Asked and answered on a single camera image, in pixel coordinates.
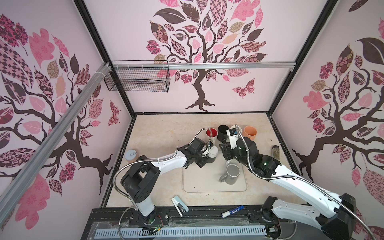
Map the peach orange mug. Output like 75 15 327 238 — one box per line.
243 126 258 141

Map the white ribbed-bottom mug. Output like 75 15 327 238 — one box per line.
230 125 243 134

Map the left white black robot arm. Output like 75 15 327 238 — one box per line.
113 128 212 218

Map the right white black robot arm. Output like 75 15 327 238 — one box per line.
218 125 376 240

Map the grey mug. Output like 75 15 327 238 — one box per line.
219 164 241 185

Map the translucent plastic tray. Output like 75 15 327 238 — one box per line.
183 151 248 193

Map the glass spice jar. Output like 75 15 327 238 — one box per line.
271 145 281 161

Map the white teal stapler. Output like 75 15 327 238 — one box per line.
171 196 189 217

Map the orange tin can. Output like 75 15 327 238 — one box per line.
124 150 139 163

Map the blue white marker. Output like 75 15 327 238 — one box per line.
221 206 244 219

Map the black base frame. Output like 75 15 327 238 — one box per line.
80 203 341 240

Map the white slotted cable duct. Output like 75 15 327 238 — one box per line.
94 226 267 240

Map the black wire basket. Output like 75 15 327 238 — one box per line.
104 60 171 93

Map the horizontal aluminium rail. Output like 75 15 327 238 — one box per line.
113 61 296 70

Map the diagonal aluminium rail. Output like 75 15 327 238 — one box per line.
1 63 111 224

